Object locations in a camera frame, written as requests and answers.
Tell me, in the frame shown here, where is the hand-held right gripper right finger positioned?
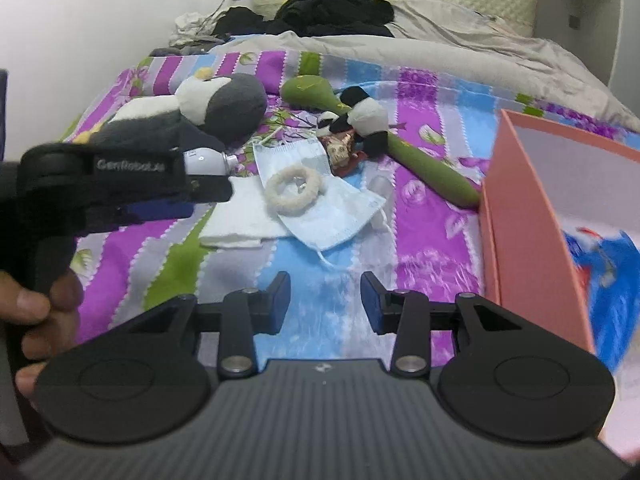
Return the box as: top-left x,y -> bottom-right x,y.
360,271 -> 531,380

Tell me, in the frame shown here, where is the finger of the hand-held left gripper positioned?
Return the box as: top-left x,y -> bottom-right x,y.
188,175 -> 234,203
125,200 -> 196,222

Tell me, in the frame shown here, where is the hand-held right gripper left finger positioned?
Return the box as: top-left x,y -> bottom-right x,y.
120,271 -> 292,380

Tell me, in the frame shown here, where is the white tissue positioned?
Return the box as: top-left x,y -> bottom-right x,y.
199,176 -> 291,251

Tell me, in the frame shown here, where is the white fuzzy hair ring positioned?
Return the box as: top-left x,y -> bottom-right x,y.
264,167 -> 321,217

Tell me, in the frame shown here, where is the blue face mask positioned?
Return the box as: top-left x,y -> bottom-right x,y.
251,139 -> 390,268

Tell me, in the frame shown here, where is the brown snack packet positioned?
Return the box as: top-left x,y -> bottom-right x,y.
320,130 -> 366,177

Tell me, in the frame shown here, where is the pink cardboard box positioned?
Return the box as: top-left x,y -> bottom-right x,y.
479,108 -> 640,376

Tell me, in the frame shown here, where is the small panda plush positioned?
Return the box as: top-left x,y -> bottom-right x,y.
317,86 -> 391,158

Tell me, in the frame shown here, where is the blue packet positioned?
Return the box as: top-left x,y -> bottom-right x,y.
562,227 -> 640,376

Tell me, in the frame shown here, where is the person's left hand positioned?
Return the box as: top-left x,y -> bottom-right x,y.
0,269 -> 85,401

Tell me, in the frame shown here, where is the white spray bottle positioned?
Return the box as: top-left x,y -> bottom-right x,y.
182,147 -> 238,177

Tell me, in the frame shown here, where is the striped floral bedsheet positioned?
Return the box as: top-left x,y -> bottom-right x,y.
57,47 -> 640,376

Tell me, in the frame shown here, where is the grey white penguin plush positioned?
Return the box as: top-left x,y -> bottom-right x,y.
72,67 -> 268,161

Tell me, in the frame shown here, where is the small clear plastic piece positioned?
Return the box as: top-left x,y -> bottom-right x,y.
367,174 -> 393,200

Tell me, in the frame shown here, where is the green massage hammer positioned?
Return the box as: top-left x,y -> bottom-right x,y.
280,75 -> 483,209

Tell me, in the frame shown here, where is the grey cloth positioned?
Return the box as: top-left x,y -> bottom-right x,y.
150,41 -> 226,57

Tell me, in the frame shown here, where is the white crumpled cloth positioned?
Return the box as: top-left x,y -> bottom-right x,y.
167,10 -> 221,46

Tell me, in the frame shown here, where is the black bag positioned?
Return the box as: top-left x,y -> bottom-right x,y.
212,6 -> 273,36

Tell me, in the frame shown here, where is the black clothes pile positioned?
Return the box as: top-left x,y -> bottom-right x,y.
274,0 -> 396,38

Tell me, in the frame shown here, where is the grey duvet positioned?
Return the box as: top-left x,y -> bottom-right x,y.
215,0 -> 640,133

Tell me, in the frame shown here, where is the white wardrobe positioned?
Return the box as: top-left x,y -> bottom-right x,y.
532,0 -> 640,88

